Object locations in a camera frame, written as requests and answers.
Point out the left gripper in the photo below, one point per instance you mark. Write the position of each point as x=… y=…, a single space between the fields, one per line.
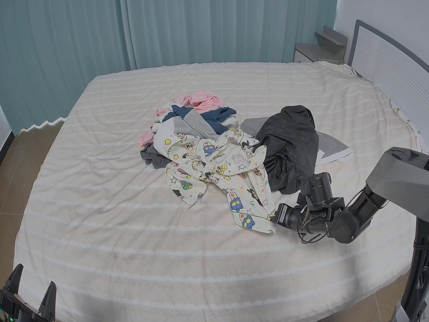
x=20 y=312

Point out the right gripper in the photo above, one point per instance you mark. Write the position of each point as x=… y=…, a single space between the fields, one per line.
x=286 y=215

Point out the white printed pyjama top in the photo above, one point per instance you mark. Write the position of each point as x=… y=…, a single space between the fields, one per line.
x=214 y=166

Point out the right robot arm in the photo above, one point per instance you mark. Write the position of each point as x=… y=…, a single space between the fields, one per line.
x=348 y=226

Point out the pile of clothes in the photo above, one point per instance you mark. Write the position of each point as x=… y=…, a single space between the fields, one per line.
x=187 y=122

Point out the black garment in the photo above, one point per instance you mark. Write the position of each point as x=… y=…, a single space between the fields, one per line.
x=291 y=139

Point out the grey garment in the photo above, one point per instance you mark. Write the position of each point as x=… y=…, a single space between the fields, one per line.
x=330 y=148

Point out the bed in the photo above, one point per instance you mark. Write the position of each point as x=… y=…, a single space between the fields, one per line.
x=100 y=213

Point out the grey bedside table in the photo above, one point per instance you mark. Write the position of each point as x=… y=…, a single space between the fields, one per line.
x=315 y=50

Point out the blue-green curtain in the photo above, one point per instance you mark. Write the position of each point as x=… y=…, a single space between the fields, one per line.
x=60 y=45
x=218 y=18

